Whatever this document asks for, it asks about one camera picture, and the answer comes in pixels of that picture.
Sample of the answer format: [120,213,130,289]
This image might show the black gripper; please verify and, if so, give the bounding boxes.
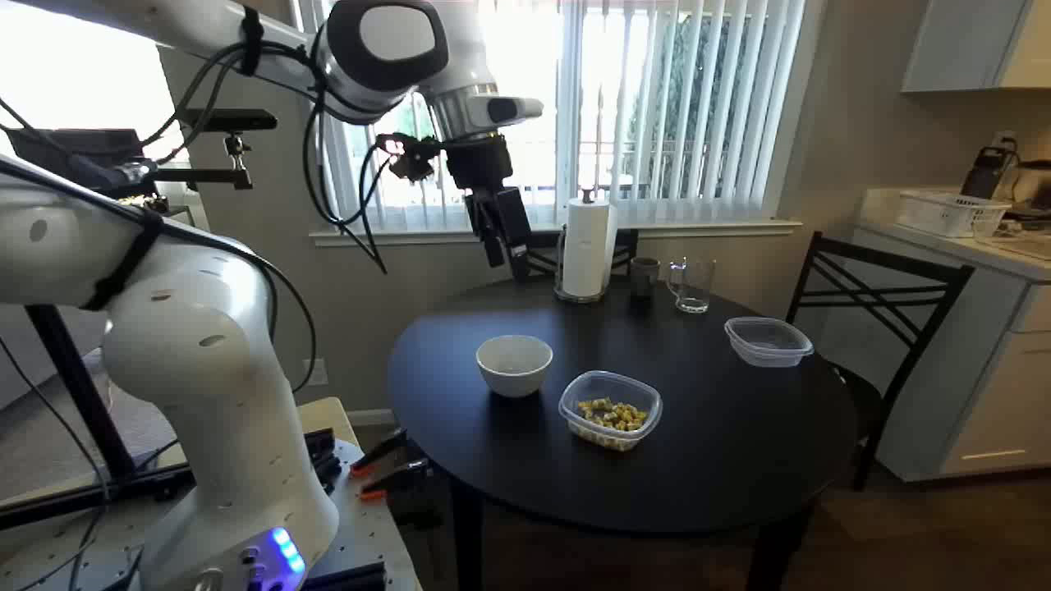
[441,132,539,271]

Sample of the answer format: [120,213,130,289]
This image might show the clear plastic candy container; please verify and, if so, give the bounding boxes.
[557,369,667,457]

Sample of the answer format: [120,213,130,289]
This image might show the clear lidded plastic container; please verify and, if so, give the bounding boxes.
[719,311,818,372]

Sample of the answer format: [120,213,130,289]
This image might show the black metal chair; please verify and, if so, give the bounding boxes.
[785,226,980,494]
[524,226,645,284]

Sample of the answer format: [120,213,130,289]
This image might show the white paper towel roll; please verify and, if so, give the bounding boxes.
[557,188,621,306]

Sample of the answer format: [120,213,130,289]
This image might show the white ceramic bowl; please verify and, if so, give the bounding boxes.
[472,332,560,402]

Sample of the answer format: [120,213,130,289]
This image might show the dark cup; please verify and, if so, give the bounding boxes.
[623,256,665,308]

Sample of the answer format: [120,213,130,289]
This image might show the clear drinking glass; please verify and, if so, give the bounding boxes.
[667,254,719,319]

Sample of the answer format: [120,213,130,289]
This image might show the white vertical window blinds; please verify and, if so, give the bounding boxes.
[294,0,807,238]

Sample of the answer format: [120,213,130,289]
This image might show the black orange clamp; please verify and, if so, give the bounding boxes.
[357,457,444,509]

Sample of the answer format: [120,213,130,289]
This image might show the grey robot mounting platform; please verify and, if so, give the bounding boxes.
[0,394,429,591]

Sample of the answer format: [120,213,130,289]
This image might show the clear plastic storage tub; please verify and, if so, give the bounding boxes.
[893,188,1013,244]

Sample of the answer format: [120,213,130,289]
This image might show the black stand pole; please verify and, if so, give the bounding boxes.
[0,301,202,536]

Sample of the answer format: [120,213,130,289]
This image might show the black coffee maker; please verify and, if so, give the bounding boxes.
[961,132,1026,205]

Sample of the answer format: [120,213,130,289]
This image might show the white kitchen counter cabinet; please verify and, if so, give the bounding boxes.
[848,185,1051,487]

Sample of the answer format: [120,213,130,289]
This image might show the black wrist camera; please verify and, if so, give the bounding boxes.
[374,127,446,185]

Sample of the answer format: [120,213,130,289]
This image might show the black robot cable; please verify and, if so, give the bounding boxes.
[0,94,321,402]
[298,19,393,277]

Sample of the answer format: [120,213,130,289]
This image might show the black camera on stand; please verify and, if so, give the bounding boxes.
[0,107,284,205]

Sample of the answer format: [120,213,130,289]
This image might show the white wall cabinet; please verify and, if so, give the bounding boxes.
[900,0,1051,94]

